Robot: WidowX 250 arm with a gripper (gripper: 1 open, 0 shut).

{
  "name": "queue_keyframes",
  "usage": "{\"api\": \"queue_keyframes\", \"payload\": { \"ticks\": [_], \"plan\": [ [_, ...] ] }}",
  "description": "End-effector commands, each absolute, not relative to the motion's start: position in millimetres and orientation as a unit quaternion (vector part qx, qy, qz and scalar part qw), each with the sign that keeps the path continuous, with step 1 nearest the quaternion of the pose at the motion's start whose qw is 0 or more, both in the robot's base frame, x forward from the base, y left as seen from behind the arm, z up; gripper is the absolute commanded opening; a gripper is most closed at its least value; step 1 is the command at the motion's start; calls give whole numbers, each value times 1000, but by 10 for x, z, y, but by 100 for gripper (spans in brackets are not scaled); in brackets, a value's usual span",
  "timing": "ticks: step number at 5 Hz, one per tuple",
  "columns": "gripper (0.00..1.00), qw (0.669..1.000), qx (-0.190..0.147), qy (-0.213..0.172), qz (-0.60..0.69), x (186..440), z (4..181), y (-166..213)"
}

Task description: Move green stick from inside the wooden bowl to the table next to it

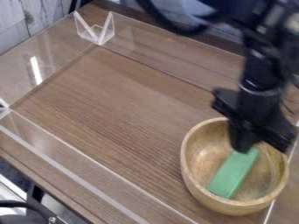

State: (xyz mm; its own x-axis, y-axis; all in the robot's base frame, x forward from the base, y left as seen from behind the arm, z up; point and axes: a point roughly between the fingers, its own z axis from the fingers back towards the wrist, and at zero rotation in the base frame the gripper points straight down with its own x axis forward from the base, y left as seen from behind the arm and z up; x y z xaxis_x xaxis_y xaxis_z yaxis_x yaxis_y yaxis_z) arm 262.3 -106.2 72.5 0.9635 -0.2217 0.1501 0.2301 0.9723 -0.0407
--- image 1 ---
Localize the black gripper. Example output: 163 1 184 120
211 86 297 153

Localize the green rectangular stick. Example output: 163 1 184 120
205 148 260 199

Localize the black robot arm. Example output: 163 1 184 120
136 0 299 153

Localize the wooden bowl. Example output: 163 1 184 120
180 117 288 216

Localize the clear acrylic corner bracket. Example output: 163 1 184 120
73 11 115 46

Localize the black table leg frame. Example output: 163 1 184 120
26 184 68 224

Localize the clear acrylic barrier wall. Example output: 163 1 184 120
0 10 299 224

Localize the black cable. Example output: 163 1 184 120
0 199 29 209

